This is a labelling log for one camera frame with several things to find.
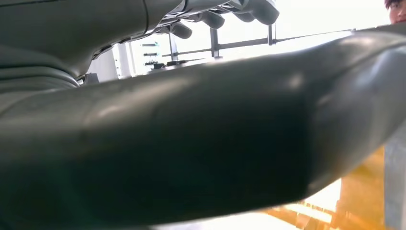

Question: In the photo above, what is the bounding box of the black balcony railing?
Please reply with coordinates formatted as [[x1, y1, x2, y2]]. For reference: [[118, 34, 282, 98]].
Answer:
[[161, 23, 358, 61]]

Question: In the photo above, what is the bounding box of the person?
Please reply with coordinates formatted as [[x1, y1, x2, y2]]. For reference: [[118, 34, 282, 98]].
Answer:
[[384, 0, 406, 25]]

